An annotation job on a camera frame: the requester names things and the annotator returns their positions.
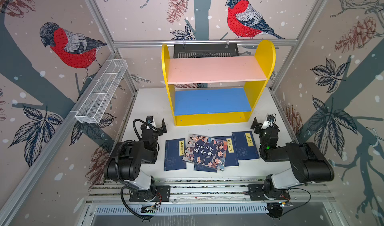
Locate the colourful illustrated thick book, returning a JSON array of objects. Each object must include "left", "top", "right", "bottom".
[{"left": 183, "top": 134, "right": 228, "bottom": 171}]

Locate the blue book yellow label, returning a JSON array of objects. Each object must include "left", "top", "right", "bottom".
[{"left": 215, "top": 136, "right": 239, "bottom": 167}]

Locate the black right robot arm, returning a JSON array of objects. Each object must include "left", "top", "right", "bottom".
[{"left": 251, "top": 114, "right": 335, "bottom": 200}]

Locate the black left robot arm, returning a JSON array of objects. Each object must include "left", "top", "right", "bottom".
[{"left": 104, "top": 116, "right": 170, "bottom": 203}]

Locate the yellow pink blue bookshelf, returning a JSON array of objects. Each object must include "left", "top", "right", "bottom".
[{"left": 162, "top": 40, "right": 276, "bottom": 127}]

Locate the black vent panel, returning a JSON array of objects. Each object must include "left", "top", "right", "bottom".
[{"left": 174, "top": 44, "right": 239, "bottom": 59}]

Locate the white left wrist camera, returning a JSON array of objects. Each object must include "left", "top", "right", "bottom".
[{"left": 146, "top": 116, "right": 157, "bottom": 128}]

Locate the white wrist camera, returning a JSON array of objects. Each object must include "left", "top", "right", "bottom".
[
  {"left": 146, "top": 116, "right": 157, "bottom": 128},
  {"left": 262, "top": 119, "right": 275, "bottom": 130}
]

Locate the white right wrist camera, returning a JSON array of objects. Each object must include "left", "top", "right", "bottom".
[{"left": 262, "top": 119, "right": 275, "bottom": 130}]

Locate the white wire mesh basket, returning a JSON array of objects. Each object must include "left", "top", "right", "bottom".
[{"left": 75, "top": 59, "right": 128, "bottom": 124}]

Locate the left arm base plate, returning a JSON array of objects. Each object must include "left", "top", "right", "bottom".
[{"left": 129, "top": 186, "right": 171, "bottom": 203}]

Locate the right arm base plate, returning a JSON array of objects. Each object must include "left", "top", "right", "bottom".
[{"left": 246, "top": 184, "right": 291, "bottom": 202}]

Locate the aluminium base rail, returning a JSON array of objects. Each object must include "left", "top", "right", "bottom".
[{"left": 83, "top": 180, "right": 336, "bottom": 219}]

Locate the horizontal aluminium frame bar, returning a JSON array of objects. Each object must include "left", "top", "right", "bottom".
[{"left": 112, "top": 39, "right": 299, "bottom": 49}]

